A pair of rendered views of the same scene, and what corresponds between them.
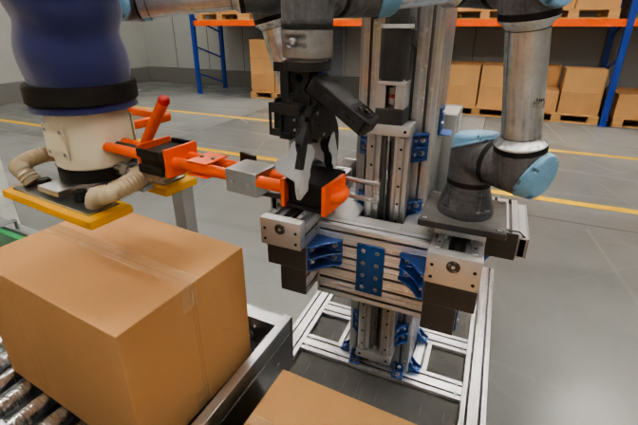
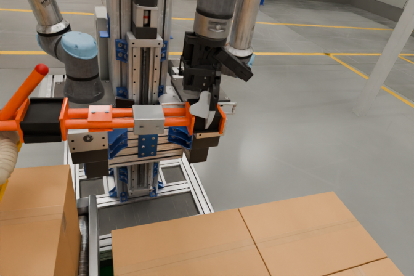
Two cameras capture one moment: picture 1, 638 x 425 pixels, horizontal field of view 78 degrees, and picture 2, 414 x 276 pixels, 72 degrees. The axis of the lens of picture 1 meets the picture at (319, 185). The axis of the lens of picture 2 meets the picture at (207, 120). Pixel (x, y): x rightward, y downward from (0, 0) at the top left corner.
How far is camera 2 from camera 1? 0.53 m
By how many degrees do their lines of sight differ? 46
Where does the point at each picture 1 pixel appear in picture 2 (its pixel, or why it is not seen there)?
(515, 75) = (246, 13)
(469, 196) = not seen: hidden behind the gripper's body
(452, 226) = not seen: hidden behind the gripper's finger
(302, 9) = (228, 5)
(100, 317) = not seen: outside the picture
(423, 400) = (173, 200)
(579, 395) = (224, 159)
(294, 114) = (207, 74)
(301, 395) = (135, 238)
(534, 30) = not seen: outside the picture
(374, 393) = (146, 211)
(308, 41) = (227, 26)
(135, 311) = (42, 259)
